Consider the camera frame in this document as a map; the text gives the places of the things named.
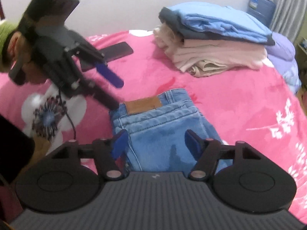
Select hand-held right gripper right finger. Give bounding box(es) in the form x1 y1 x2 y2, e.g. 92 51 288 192
185 129 262 181

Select purple pillow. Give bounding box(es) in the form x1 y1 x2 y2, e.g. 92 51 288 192
265 32 302 95

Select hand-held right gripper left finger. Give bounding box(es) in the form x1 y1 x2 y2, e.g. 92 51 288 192
51 129 130 181

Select black smartphone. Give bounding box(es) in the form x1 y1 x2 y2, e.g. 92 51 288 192
79 41 134 72

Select blue water jug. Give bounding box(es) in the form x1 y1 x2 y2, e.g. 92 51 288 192
247 0 277 27

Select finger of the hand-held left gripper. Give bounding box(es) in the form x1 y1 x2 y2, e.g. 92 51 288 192
91 83 120 111
95 61 124 89

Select black cable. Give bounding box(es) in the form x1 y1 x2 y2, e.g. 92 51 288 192
58 89 77 140

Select grey curtain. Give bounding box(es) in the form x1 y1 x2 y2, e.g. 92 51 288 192
266 0 307 44

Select person's left hand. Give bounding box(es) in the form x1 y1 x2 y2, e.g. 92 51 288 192
7 31 50 85

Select light blue denim jeans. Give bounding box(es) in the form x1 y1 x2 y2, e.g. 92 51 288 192
109 89 233 173

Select stack of folded clothes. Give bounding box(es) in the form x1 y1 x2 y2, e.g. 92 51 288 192
153 27 268 73

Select person's green-sleeved left forearm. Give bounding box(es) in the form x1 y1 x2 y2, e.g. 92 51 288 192
0 21 20 73

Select khaki folded garment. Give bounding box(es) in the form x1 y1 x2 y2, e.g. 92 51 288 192
188 61 232 78

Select pink floral blanket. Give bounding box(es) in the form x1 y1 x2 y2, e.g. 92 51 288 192
0 30 307 217

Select light blue folded garment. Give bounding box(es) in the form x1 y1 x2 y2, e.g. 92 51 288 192
165 2 273 45

